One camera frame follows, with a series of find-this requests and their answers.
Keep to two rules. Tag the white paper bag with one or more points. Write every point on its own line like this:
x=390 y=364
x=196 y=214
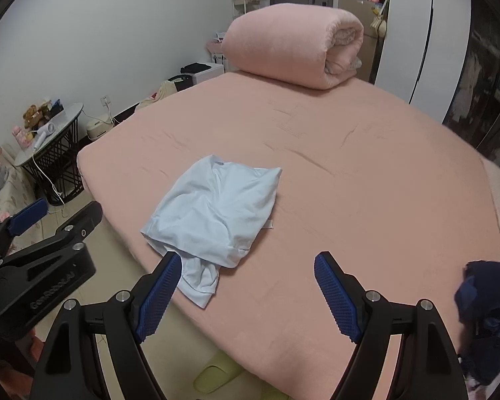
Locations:
x=218 y=56

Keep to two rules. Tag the white hair dryer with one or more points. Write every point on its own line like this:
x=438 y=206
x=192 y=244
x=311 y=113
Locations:
x=46 y=130

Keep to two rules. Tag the light blue shirt navy trim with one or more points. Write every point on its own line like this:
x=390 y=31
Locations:
x=208 y=216

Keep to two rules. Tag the rolled pink blanket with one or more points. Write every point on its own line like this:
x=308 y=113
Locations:
x=283 y=41

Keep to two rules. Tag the round side table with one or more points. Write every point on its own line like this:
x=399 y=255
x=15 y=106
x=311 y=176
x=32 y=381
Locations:
x=64 y=116

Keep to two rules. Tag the floral printed sofa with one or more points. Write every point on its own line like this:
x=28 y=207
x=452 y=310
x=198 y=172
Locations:
x=16 y=183

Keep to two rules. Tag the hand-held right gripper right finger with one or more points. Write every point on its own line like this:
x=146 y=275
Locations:
x=337 y=300

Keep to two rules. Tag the green slipper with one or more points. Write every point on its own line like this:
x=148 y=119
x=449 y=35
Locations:
x=214 y=373

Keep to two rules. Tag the white storage box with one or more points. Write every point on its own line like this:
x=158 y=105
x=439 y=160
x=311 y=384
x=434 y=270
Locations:
x=208 y=74

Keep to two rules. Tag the navy shorts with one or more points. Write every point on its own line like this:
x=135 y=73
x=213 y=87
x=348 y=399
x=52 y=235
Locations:
x=479 y=287

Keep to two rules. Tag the beige hanging plush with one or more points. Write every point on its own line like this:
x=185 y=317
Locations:
x=379 y=25

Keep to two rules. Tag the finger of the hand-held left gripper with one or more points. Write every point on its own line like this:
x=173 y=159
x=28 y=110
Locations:
x=27 y=213
x=87 y=216

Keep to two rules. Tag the black cloth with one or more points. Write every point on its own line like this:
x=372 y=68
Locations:
x=193 y=68

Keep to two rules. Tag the glass door wardrobe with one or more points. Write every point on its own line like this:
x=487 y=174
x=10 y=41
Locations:
x=483 y=91

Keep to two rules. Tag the white round appliance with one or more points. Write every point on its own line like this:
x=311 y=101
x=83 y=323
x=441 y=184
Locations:
x=98 y=128

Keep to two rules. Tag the wooden dresser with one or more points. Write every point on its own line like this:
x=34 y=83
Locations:
x=354 y=4

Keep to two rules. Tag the beige cloth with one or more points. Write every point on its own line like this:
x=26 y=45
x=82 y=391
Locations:
x=164 y=91

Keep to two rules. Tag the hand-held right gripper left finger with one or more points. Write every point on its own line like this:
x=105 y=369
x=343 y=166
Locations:
x=158 y=300

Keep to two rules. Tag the brown teddy bear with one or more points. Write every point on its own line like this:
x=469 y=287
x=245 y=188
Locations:
x=31 y=116

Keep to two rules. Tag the pink bed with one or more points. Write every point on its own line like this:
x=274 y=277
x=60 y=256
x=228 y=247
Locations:
x=358 y=175

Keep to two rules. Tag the wall socket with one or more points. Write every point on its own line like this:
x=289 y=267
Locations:
x=105 y=100

